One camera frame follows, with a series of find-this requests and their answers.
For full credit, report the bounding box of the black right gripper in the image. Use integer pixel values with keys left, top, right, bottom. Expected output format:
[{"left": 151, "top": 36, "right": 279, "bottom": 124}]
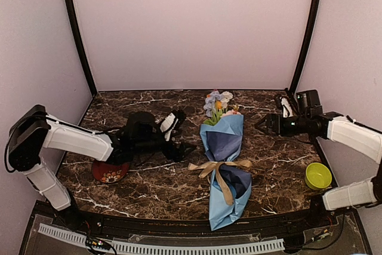
[{"left": 255, "top": 113, "right": 310, "bottom": 138}]

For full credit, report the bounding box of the beige satin ribbon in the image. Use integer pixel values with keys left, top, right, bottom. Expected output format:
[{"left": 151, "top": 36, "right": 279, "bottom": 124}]
[{"left": 187, "top": 160, "right": 252, "bottom": 205}]

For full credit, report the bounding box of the blue wrapping paper sheet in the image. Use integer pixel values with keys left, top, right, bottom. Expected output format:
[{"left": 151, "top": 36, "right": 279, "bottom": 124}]
[{"left": 200, "top": 115, "right": 252, "bottom": 231}]

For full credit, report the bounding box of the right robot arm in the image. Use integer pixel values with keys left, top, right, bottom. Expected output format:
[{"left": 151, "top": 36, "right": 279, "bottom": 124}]
[{"left": 255, "top": 90, "right": 381, "bottom": 228}]

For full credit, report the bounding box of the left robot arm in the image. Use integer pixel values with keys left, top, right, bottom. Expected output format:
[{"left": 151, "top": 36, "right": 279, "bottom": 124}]
[{"left": 4, "top": 105, "right": 196, "bottom": 229}]

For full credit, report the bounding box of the yellow-green bowl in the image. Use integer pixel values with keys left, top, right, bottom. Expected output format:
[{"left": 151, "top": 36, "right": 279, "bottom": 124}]
[{"left": 305, "top": 162, "right": 332, "bottom": 191}]

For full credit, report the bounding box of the red floral plate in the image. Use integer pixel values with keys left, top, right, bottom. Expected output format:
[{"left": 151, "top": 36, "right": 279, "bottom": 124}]
[{"left": 91, "top": 161, "right": 130, "bottom": 184}]

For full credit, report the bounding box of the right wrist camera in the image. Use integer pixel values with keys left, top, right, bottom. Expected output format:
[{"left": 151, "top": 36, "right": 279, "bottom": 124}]
[{"left": 274, "top": 94, "right": 297, "bottom": 118}]

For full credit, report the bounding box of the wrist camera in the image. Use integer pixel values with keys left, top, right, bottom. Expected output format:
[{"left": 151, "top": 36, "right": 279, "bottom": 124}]
[
  {"left": 159, "top": 110, "right": 186, "bottom": 142},
  {"left": 274, "top": 94, "right": 297, "bottom": 118}
]

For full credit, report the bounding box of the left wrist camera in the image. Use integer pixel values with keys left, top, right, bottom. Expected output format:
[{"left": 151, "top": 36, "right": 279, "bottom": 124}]
[{"left": 159, "top": 110, "right": 186, "bottom": 142}]

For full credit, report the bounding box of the black right corner post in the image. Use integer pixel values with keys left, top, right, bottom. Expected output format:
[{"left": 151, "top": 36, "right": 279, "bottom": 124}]
[{"left": 285, "top": 0, "right": 320, "bottom": 96}]

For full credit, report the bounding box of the black corner post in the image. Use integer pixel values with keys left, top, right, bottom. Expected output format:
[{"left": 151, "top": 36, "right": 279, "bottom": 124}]
[
  {"left": 285, "top": 0, "right": 320, "bottom": 96},
  {"left": 64, "top": 0, "right": 98, "bottom": 97}
]

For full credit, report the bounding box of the black front frame rail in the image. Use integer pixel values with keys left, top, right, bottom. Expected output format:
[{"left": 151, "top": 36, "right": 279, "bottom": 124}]
[{"left": 33, "top": 201, "right": 361, "bottom": 241}]

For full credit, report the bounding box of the white slotted cable duct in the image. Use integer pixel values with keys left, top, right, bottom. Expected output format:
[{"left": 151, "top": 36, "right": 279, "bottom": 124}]
[{"left": 38, "top": 223, "right": 285, "bottom": 254}]

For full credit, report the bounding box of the black left corner post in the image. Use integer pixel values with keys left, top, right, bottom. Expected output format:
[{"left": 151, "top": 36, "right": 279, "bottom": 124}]
[{"left": 64, "top": 0, "right": 98, "bottom": 97}]

